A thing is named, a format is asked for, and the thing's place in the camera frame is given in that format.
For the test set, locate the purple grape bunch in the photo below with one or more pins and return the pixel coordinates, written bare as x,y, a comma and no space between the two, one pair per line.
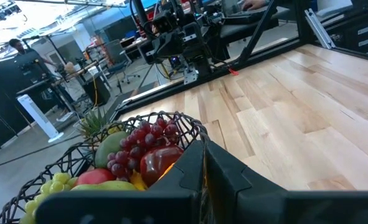
140,137

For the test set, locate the dark red apple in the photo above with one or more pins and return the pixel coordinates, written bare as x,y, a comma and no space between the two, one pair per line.
158,161

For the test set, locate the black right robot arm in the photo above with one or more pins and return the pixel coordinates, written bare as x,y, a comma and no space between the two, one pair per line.
202,40

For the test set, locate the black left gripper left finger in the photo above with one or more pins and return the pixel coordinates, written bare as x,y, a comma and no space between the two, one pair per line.
177,193

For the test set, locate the small red clip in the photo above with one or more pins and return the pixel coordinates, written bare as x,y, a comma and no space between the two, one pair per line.
233,71

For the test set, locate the yellow banana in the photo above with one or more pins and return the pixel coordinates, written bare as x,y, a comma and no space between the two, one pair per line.
137,182

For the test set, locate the potted succulent plant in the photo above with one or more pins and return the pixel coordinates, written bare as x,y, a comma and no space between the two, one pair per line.
91,124

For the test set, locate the black drawer cabinet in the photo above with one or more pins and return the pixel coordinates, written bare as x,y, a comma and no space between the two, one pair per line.
358,34

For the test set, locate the black aluminium rig frame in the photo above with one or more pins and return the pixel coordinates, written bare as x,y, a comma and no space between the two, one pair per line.
264,55

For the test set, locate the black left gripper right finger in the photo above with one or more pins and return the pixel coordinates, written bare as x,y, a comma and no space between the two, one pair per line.
233,193

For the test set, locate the green pear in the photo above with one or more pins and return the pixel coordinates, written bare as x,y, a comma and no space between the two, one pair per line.
109,185

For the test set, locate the round red pomegranate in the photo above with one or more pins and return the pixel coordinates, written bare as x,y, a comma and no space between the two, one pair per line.
95,176

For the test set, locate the black partition panel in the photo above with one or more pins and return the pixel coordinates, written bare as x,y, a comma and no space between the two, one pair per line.
3,102

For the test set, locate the orange bell pepper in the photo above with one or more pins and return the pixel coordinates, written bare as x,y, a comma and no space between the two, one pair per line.
168,170

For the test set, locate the person's hand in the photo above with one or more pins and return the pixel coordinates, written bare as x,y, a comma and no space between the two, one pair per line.
255,3

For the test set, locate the person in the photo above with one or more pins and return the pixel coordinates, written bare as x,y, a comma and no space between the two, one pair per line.
17,45

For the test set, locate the white tower fan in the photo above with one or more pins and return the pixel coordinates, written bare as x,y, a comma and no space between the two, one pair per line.
35,115

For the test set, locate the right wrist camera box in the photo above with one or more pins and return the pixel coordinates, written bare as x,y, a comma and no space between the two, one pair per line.
165,21

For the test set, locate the grey office chair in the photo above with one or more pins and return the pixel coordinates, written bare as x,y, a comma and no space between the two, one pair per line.
118,60

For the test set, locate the green grape bunch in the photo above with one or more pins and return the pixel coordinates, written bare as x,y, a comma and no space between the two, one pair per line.
54,183

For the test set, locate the silver aluminium bar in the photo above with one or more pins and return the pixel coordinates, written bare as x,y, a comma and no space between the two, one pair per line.
319,28

